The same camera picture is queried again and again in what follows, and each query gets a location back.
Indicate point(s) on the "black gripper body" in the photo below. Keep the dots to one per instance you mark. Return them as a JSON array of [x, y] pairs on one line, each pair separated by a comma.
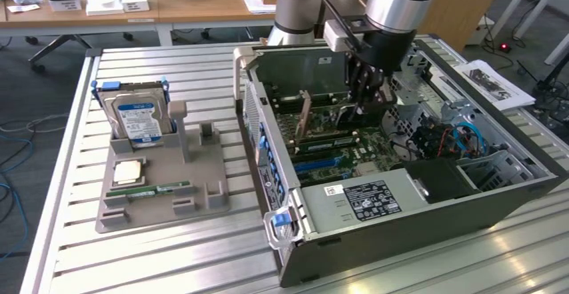
[[390, 50]]

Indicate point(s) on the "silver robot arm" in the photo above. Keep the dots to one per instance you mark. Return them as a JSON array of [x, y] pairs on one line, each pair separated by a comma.
[[399, 4]]

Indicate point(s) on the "perforated metal drive cage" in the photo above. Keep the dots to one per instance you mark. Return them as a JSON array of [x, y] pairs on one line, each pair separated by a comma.
[[422, 87]]

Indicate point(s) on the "green RAM stick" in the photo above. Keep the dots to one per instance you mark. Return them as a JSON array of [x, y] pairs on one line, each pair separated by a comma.
[[146, 190], [326, 145]]

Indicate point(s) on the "brown wooden cabinet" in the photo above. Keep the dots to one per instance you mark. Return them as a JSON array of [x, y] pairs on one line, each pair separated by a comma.
[[466, 7]]

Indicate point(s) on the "silver chipset heatsink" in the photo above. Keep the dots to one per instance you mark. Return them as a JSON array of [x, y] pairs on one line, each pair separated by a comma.
[[366, 169]]

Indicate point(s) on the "blue expansion slot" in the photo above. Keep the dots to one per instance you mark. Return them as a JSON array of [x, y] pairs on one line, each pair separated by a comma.
[[317, 165]]

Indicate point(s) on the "printed paper stack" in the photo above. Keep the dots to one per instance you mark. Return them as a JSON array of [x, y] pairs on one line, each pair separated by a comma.
[[497, 87]]

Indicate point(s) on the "loose papers pile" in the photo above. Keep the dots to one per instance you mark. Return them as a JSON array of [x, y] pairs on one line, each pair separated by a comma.
[[254, 5]]

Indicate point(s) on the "metal disk bay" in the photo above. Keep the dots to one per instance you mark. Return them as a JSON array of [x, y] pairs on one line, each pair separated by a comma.
[[493, 174]]

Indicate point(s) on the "grey power supply unit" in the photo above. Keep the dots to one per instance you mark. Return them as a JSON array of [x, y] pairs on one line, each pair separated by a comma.
[[319, 207]]

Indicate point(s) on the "wooden desk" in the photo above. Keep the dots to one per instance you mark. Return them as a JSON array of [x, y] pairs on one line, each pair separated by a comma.
[[200, 7], [44, 19]]

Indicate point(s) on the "blue power supply latch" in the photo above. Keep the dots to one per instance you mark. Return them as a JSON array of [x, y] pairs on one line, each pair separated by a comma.
[[279, 222]]

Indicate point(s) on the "grey open PC case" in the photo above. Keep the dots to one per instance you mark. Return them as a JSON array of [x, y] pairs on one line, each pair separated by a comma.
[[399, 240]]

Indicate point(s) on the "grey plastic parts rack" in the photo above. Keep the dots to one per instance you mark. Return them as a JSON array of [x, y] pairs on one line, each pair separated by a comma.
[[177, 180]]

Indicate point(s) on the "silver hard disk blue label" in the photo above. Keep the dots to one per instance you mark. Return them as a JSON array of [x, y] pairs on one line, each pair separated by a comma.
[[134, 117]]

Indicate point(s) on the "blue disk caddy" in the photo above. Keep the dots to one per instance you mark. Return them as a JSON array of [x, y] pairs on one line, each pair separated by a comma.
[[110, 85]]

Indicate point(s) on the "plain white box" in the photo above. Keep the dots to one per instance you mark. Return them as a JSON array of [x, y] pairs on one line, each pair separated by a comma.
[[134, 4]]

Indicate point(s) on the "silver CPU chip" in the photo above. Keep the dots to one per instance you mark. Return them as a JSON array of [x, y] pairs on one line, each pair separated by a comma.
[[128, 172]]

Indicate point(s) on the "white box with tape roll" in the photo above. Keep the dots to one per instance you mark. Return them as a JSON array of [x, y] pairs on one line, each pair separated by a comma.
[[104, 9]]

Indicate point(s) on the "white box black top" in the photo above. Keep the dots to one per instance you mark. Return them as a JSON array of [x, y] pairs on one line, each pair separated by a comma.
[[66, 5]]

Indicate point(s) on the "small white card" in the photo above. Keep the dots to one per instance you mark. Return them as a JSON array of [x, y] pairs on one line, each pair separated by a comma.
[[21, 8]]

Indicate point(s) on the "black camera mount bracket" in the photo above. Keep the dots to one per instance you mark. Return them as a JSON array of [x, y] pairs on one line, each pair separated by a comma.
[[359, 24]]

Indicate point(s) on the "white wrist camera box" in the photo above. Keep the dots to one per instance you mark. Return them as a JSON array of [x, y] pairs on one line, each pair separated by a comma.
[[334, 37]]

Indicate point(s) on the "black switch red light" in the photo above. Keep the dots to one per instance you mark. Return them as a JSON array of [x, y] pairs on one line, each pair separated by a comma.
[[505, 47]]

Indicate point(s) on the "white desk frame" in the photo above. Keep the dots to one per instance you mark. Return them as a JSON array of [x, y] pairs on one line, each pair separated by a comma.
[[557, 49]]

